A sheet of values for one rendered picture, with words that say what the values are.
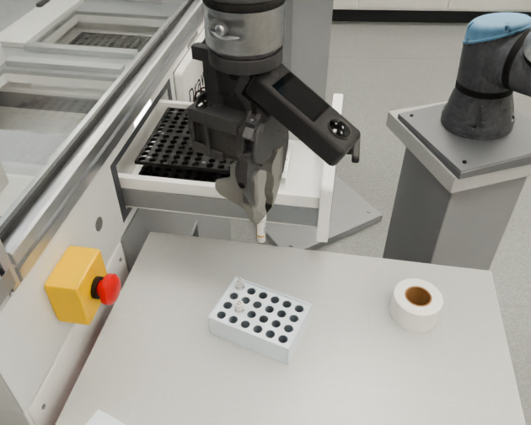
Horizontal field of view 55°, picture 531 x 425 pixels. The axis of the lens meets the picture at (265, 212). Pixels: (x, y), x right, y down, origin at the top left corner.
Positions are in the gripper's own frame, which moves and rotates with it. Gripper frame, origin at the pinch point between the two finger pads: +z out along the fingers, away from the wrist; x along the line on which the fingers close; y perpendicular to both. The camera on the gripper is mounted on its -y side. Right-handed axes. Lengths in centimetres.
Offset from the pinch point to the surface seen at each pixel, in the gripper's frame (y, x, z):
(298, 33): 46, -106, 24
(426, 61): 37, -272, 99
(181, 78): 37, -33, 6
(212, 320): 5.7, 5.1, 18.3
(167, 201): 21.8, -7.1, 12.3
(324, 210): -2.2, -13.9, 9.2
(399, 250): -6, -64, 59
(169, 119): 31.9, -22.2, 7.9
